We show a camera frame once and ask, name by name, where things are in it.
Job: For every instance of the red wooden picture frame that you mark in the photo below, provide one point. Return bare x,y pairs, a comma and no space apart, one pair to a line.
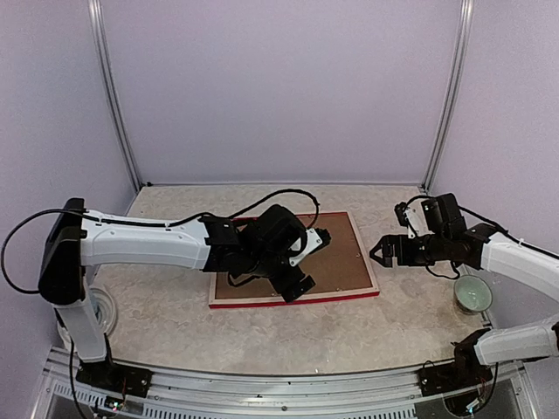
332,297

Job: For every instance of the front aluminium rail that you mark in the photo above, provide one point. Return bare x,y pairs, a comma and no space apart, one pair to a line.
179,393

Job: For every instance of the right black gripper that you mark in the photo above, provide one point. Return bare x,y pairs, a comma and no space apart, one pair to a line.
389,243

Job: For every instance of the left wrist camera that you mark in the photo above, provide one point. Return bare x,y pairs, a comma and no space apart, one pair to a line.
314,240

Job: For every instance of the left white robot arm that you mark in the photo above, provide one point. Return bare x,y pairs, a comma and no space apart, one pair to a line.
270,246

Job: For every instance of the green ceramic bowl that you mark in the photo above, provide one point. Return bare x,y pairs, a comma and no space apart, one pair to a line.
471,294

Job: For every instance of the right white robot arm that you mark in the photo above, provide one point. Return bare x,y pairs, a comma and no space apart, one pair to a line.
462,237

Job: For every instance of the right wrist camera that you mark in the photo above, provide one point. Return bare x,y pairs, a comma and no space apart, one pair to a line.
409,218

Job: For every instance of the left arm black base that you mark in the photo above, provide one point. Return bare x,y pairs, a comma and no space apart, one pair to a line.
116,378

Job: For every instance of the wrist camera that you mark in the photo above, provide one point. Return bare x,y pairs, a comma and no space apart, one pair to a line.
409,218
314,240

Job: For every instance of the aluminium corner post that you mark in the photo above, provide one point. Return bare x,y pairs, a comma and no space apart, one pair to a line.
451,92
114,106

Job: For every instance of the right aluminium corner post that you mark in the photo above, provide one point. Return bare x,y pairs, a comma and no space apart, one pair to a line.
451,92

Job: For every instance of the left aluminium corner post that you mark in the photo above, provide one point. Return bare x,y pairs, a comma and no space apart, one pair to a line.
114,106

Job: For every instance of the brown backing board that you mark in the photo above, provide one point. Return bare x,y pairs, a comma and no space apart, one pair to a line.
340,262

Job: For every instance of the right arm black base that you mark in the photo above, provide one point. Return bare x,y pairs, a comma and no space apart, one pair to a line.
443,378

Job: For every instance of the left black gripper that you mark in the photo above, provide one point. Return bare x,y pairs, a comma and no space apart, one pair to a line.
283,285

